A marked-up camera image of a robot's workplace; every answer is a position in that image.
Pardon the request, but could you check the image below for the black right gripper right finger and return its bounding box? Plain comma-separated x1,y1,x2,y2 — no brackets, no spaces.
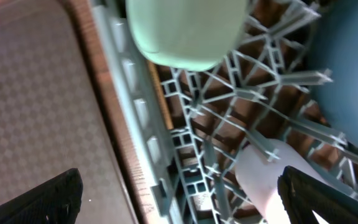
277,166,358,224

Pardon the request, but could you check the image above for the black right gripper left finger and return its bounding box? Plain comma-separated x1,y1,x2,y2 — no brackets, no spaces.
0,168,83,224

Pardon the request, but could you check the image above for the pink cup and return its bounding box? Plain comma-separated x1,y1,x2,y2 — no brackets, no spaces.
235,139,326,224

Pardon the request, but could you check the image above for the wooden chopstick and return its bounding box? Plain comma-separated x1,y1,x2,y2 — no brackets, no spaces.
147,60,174,129

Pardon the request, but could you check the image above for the dark blue bowl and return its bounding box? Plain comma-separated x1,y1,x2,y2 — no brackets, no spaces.
308,0,358,147

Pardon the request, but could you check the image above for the mint green bowl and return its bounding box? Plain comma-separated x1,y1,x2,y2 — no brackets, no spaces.
125,0,251,72

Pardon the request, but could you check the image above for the grey dishwasher rack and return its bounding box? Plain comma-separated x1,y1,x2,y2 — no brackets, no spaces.
91,1,358,223

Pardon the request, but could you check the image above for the brown serving tray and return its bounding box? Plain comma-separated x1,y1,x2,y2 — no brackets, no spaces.
0,1,135,223

